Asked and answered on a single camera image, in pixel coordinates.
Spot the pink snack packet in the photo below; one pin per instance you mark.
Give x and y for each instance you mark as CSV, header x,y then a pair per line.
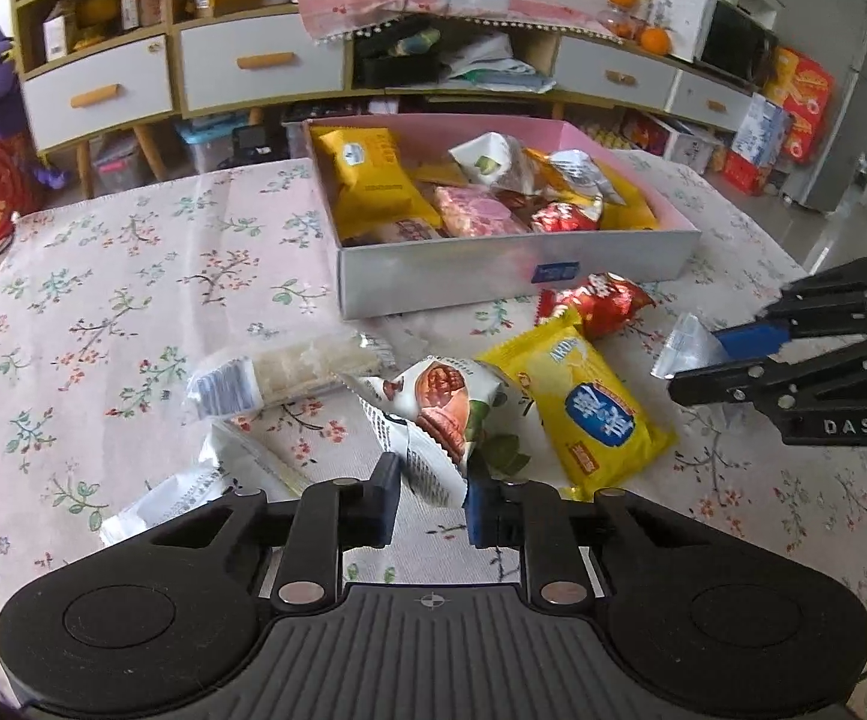
x,y
478,210

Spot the white patterned crate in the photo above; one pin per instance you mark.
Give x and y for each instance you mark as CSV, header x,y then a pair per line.
x,y
669,139

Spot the low wooden console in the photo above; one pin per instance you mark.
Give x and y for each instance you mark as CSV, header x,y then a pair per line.
x,y
546,64

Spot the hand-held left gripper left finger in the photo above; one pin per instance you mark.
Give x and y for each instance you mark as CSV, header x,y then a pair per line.
x,y
386,499

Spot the white box blue print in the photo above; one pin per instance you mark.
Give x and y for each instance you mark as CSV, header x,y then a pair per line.
x,y
759,142

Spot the red white snack packet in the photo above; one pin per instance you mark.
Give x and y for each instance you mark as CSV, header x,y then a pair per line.
x,y
606,304

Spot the black bag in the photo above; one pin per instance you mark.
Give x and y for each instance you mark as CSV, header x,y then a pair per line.
x,y
396,60

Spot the white cardboard box pink inside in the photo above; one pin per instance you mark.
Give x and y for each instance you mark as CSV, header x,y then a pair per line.
x,y
441,274

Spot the orange silver snack packet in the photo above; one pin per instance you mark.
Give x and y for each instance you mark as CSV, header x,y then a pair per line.
x,y
576,172

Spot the white microwave oven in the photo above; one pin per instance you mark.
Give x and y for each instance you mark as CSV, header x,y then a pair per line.
x,y
737,41

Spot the pink tasselled cloth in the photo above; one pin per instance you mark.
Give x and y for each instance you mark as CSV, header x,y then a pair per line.
x,y
373,4

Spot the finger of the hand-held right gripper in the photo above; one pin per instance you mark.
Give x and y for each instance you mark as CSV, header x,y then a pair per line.
x,y
711,388
748,339

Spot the clear rice cracker packet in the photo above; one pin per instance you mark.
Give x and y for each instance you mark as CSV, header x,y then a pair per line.
x,y
283,371

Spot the glass jar with oranges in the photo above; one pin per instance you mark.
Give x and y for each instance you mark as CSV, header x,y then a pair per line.
x,y
621,24

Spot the yellow packet blue label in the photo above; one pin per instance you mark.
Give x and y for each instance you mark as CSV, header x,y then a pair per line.
x,y
591,405

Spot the yellow snack packet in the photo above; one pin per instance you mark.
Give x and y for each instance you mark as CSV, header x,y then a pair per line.
x,y
369,172
628,202

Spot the clear lidded storage bin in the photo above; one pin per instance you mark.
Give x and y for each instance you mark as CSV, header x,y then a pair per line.
x,y
118,165

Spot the blue plastic bin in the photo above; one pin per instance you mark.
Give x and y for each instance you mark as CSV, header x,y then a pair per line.
x,y
204,146

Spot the pile of papers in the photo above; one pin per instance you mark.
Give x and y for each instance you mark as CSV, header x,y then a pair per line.
x,y
497,64

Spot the white green snack packet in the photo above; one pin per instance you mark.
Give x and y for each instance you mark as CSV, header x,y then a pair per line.
x,y
486,161

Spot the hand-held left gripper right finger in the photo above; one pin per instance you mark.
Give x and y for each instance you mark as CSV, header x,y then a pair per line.
x,y
478,511

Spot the small clear packet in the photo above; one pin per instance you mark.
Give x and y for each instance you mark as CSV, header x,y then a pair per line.
x,y
684,349

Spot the brown snack packet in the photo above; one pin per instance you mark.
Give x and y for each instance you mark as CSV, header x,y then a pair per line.
x,y
396,232

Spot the white walnut snack packet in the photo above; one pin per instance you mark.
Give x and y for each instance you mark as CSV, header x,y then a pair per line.
x,y
433,405

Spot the red gift boxes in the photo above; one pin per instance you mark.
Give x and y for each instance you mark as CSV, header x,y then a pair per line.
x,y
804,101

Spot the yellow egg carton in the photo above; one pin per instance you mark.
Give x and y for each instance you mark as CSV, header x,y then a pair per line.
x,y
604,136

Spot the silver refrigerator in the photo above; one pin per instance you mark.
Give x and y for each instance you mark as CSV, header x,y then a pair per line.
x,y
853,127

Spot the white foil packet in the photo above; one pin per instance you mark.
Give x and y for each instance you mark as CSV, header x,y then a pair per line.
x,y
178,495

